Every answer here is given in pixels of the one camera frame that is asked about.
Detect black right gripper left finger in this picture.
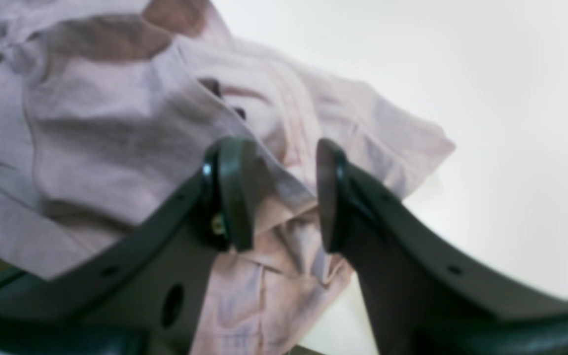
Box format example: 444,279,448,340
0,137,257,355

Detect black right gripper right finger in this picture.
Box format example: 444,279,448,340
316,139,568,355

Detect mauve t-shirt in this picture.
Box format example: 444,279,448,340
0,0,455,355

